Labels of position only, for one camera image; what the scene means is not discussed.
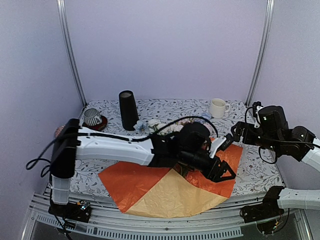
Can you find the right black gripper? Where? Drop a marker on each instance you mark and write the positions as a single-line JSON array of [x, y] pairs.
[[248, 138]]

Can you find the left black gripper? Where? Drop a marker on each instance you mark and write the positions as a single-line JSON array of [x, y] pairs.
[[217, 174]]

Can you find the orange yellow wrapping paper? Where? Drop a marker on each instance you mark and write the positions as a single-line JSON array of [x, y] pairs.
[[162, 192]]

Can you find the white printed ribbon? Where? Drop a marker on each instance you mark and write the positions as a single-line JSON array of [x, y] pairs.
[[241, 171]]

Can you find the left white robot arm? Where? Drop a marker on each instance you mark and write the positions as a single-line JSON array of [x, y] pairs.
[[81, 143]]

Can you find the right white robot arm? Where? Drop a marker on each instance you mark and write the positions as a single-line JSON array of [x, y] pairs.
[[305, 155]]

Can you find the tall black vase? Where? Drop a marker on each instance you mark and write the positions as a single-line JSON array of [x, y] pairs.
[[128, 110]]

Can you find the white ceramic mug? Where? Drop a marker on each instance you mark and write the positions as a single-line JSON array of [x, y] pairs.
[[218, 108]]

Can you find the floral patterned tablecloth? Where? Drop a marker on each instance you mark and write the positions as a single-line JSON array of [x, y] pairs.
[[261, 173]]

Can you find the red round coaster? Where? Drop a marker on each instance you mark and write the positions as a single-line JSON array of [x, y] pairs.
[[100, 127]]

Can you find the striped ceramic cup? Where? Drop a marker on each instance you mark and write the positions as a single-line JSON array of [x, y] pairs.
[[92, 117]]

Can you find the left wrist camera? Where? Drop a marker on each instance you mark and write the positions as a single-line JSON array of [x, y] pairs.
[[220, 144]]

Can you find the aluminium front rail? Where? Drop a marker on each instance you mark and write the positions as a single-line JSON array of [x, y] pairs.
[[108, 223]]

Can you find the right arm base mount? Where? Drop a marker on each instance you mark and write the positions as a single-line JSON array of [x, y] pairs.
[[260, 212]]

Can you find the right aluminium frame post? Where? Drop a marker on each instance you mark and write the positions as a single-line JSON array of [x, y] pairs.
[[268, 18]]

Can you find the aluminium frame post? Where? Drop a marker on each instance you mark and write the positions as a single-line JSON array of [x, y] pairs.
[[268, 18], [62, 13]]

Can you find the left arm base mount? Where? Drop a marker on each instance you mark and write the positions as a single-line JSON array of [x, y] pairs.
[[79, 211]]

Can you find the left aluminium frame post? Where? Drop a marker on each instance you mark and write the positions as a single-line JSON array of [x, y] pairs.
[[62, 13]]

